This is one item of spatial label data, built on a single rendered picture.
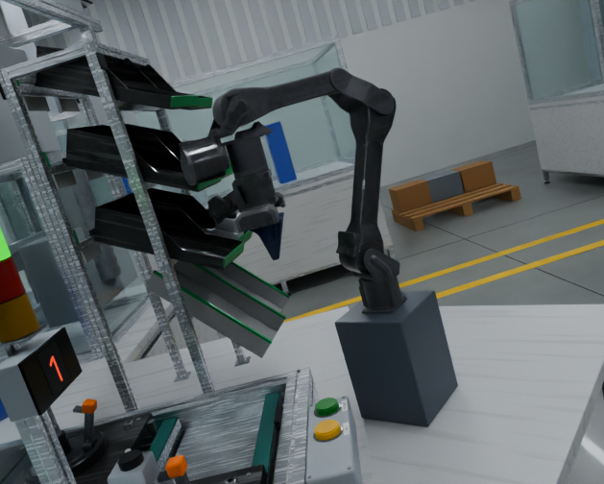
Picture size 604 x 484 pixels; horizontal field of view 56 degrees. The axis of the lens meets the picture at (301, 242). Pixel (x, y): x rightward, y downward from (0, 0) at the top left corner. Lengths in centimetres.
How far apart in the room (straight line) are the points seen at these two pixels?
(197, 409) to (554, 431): 63
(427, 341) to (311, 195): 386
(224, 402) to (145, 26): 868
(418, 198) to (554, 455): 564
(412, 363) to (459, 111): 923
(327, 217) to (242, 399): 383
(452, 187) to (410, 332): 566
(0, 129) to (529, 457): 187
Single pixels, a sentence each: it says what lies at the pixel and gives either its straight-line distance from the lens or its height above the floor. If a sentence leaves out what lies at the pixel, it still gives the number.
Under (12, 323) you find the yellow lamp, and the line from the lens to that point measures 80.
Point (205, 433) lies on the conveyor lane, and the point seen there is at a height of 92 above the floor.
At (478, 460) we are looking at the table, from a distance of 96.
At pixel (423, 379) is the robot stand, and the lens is 103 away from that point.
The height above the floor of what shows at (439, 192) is 24.
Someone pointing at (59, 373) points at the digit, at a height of 119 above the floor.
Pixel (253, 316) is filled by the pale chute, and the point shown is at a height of 104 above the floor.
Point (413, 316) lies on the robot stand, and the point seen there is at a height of 105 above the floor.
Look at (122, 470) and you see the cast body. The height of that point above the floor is 109.
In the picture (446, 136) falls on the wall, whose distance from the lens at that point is 1004.
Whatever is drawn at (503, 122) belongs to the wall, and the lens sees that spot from 1045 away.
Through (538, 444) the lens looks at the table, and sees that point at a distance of 98.
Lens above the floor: 142
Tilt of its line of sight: 12 degrees down
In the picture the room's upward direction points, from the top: 16 degrees counter-clockwise
